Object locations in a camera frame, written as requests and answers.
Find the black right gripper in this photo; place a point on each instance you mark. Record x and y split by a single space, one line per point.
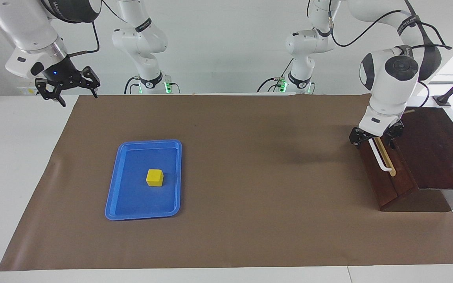
63 72

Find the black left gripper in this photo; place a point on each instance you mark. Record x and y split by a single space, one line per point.
394 129

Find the yellow block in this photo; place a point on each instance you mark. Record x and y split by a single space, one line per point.
155 179

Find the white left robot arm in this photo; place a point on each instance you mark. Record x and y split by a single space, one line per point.
391 92

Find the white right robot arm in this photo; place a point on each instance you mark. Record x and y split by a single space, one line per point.
18 27

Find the dark brown wooden cabinet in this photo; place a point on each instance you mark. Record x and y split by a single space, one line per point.
439 149

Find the brown paper table mat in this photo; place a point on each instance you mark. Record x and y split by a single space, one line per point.
250 177

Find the blue plastic tray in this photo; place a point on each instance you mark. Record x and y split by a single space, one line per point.
140 198

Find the white wall socket strip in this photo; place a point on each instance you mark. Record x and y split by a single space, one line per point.
28 91

